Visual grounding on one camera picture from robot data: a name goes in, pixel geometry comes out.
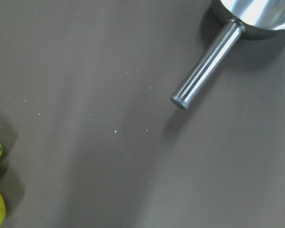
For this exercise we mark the steel ice scoop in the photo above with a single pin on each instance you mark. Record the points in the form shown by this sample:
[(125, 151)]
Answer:
[(252, 19)]

